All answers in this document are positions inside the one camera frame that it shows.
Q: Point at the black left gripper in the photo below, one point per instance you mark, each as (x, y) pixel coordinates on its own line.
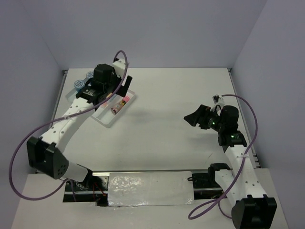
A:
(123, 90)

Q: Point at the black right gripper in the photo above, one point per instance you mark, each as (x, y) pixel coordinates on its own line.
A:
(200, 116)

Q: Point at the pink capped bottle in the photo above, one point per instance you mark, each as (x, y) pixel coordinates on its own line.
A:
(118, 106)

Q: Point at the blue slime jar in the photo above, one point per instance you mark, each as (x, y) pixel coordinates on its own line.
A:
(78, 85)
(89, 75)

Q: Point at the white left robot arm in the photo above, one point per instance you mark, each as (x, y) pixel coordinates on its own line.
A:
(45, 153)

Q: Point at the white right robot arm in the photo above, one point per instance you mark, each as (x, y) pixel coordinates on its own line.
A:
(251, 208)

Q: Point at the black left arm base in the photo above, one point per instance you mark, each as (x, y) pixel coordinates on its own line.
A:
(96, 194)

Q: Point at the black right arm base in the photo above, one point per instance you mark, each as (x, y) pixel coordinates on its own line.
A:
(203, 187)

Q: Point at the white compartment tray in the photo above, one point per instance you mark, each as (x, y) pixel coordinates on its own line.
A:
(108, 113)

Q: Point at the silver foil cover plate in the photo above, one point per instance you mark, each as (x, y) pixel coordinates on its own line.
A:
(150, 189)

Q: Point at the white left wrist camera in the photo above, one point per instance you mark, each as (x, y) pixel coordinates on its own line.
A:
(119, 66)

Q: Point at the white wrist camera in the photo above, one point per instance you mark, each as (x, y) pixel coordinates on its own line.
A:
(119, 66)
(218, 103)

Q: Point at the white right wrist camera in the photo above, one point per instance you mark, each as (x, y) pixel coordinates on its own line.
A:
(218, 103)

